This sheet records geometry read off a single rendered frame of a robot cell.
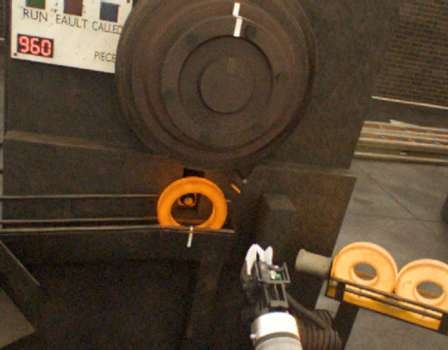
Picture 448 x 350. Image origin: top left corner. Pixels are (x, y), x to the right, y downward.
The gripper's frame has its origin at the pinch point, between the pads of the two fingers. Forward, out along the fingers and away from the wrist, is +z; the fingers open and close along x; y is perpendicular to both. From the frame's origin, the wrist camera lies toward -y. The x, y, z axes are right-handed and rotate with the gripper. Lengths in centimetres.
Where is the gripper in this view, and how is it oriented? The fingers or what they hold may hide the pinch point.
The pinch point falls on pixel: (254, 251)
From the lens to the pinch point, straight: 112.8
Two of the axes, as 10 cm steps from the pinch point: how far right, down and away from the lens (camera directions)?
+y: 2.3, -7.5, -6.3
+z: -0.9, -6.6, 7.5
